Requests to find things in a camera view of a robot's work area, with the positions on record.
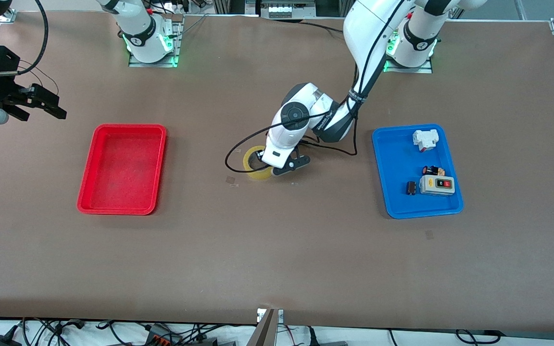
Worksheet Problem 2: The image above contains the yellow tape roll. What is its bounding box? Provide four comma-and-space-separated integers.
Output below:
243, 145, 274, 181

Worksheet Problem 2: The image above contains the red plastic tray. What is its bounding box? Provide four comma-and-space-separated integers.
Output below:
76, 124, 168, 216

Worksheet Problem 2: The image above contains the blue plastic tray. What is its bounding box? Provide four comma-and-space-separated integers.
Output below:
372, 124, 465, 220

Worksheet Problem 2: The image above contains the grey metal device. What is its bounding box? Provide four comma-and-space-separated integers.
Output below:
257, 0, 317, 20

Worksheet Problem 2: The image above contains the orange black connector box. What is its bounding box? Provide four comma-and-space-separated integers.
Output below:
145, 326, 181, 346

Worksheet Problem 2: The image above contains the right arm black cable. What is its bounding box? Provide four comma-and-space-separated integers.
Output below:
15, 0, 49, 75

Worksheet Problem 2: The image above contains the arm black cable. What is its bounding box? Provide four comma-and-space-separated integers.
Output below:
15, 0, 49, 75
225, 0, 412, 173

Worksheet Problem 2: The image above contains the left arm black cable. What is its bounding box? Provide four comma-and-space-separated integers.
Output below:
225, 0, 412, 173

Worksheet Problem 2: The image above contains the black cable on table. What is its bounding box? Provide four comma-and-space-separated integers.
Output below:
300, 21, 346, 34

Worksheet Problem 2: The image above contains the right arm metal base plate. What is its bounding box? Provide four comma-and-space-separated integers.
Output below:
128, 14, 182, 68

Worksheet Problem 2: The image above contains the grey push-button switch box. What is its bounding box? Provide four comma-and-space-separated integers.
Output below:
420, 175, 456, 197

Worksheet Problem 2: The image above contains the aluminium profile post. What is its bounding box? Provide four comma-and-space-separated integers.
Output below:
251, 308, 285, 346

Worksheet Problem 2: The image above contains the black cable loop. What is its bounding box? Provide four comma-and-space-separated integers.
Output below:
455, 329, 503, 345

